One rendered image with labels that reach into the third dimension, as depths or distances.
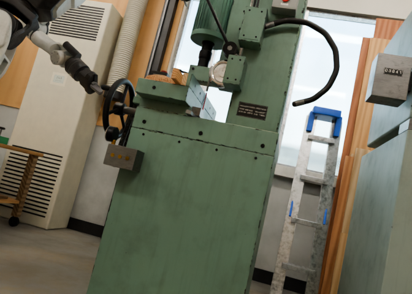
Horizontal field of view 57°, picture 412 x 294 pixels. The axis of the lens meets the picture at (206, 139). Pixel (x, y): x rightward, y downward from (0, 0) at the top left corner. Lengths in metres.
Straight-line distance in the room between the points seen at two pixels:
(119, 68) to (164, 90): 1.69
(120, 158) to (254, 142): 0.50
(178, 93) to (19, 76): 2.49
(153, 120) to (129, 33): 1.79
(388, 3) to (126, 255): 2.71
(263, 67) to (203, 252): 0.78
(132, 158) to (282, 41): 0.78
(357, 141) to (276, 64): 1.34
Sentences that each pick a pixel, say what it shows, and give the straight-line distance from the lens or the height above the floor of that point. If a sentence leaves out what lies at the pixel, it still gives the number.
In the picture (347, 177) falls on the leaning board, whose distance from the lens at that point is 2.68.
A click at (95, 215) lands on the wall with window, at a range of 3.21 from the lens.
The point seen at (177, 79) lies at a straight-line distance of 1.43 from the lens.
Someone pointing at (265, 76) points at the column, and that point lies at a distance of 1.61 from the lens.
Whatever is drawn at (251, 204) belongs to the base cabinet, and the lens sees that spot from 1.40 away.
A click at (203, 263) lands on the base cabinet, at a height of 0.28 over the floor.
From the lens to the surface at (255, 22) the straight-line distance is 1.61.
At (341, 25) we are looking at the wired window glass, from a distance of 3.35.
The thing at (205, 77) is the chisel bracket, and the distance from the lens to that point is 1.72.
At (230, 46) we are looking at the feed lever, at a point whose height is 1.13.
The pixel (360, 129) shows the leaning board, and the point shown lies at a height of 1.20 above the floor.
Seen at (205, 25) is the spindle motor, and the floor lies 1.24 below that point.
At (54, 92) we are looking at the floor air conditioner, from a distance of 3.19.
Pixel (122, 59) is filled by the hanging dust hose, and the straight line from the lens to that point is 3.16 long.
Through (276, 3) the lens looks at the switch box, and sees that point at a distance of 1.67.
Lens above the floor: 0.52
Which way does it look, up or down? 8 degrees up
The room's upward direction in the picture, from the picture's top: 14 degrees clockwise
